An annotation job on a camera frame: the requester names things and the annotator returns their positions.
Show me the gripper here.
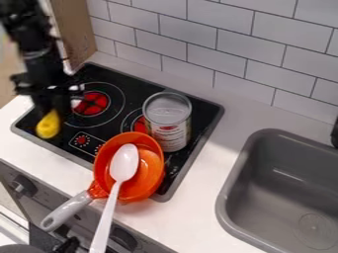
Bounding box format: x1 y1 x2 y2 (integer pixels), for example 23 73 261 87
9 72 88 122

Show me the silver can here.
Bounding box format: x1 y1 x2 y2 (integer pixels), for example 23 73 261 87
140 91 195 153

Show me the toy stove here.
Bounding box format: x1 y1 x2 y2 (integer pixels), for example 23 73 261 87
9 61 226 203

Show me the white spoon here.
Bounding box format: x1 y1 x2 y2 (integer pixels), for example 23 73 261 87
88 142 141 253

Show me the toy sink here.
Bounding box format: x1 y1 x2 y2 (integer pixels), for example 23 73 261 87
213 127 338 253

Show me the orange pan with grey handle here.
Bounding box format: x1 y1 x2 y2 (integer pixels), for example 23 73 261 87
40 130 167 233

